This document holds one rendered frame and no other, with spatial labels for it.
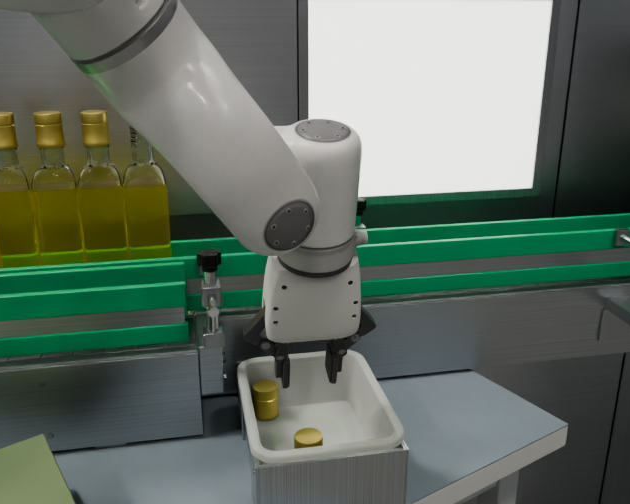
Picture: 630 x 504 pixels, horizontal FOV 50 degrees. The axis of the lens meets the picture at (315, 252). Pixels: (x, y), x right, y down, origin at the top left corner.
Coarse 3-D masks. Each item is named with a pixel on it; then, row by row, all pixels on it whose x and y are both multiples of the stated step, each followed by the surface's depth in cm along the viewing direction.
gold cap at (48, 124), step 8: (40, 112) 86; (48, 112) 86; (56, 112) 86; (40, 120) 85; (48, 120) 85; (56, 120) 86; (40, 128) 86; (48, 128) 86; (56, 128) 86; (40, 136) 86; (48, 136) 86; (56, 136) 86; (40, 144) 86; (48, 144) 86; (56, 144) 87; (64, 144) 88
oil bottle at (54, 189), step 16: (48, 176) 87; (64, 176) 87; (32, 192) 87; (48, 192) 87; (64, 192) 88; (48, 208) 88; (64, 208) 88; (48, 224) 88; (64, 224) 89; (80, 224) 90; (48, 240) 89; (64, 240) 90; (80, 240) 90; (48, 256) 90; (64, 256) 90; (80, 256) 91
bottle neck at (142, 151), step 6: (132, 132) 88; (132, 138) 88; (138, 138) 88; (144, 138) 88; (132, 144) 89; (138, 144) 88; (144, 144) 89; (150, 144) 89; (132, 150) 89; (138, 150) 89; (144, 150) 89; (150, 150) 90; (132, 156) 90; (138, 156) 89; (144, 156) 89; (150, 156) 90; (138, 162) 89; (144, 162) 89; (150, 162) 90
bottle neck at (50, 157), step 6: (42, 150) 87; (48, 150) 87; (54, 150) 87; (60, 150) 88; (42, 156) 87; (48, 156) 87; (54, 156) 87; (60, 156) 88; (42, 162) 88; (48, 162) 87; (54, 162) 87; (60, 162) 88
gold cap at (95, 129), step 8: (80, 112) 87; (88, 112) 86; (96, 112) 86; (104, 112) 87; (88, 120) 86; (96, 120) 86; (104, 120) 87; (88, 128) 87; (96, 128) 87; (104, 128) 87; (88, 136) 87; (96, 136) 87; (104, 136) 88; (88, 144) 87; (96, 144) 87; (104, 144) 88
